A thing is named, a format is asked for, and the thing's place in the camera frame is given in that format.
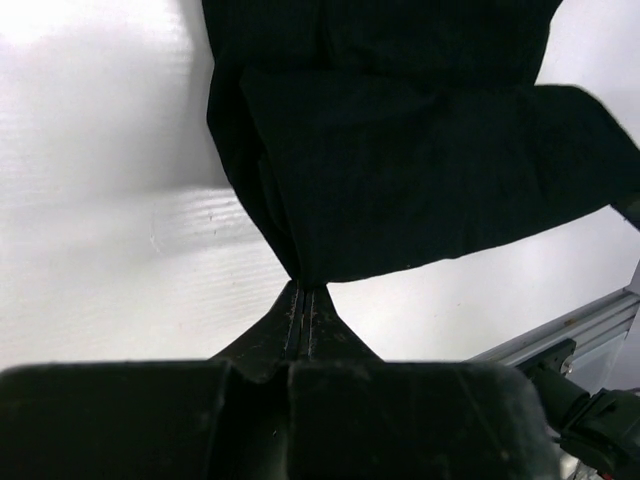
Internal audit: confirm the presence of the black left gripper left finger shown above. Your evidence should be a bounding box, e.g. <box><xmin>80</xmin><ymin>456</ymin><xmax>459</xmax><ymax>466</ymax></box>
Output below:
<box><xmin>212</xmin><ymin>281</ymin><xmax>303</xmax><ymax>383</ymax></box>

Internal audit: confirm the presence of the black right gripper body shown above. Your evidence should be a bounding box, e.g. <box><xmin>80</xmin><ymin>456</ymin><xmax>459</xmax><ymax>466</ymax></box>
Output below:
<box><xmin>612</xmin><ymin>188</ymin><xmax>640</xmax><ymax>228</ymax></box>

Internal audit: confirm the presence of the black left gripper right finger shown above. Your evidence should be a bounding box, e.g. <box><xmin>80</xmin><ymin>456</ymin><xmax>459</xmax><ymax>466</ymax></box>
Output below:
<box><xmin>299</xmin><ymin>286</ymin><xmax>381</xmax><ymax>361</ymax></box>

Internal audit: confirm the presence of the black t-shirt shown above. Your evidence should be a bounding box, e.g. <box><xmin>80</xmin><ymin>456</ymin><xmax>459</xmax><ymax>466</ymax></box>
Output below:
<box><xmin>203</xmin><ymin>0</ymin><xmax>639</xmax><ymax>287</ymax></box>

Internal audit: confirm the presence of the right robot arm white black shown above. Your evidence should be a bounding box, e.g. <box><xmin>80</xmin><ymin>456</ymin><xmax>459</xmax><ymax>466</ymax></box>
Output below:
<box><xmin>494</xmin><ymin>279</ymin><xmax>639</xmax><ymax>479</ymax></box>

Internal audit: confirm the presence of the aluminium rail frame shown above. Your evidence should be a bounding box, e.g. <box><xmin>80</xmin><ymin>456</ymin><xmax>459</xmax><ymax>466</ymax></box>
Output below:
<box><xmin>472</xmin><ymin>266</ymin><xmax>639</xmax><ymax>366</ymax></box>

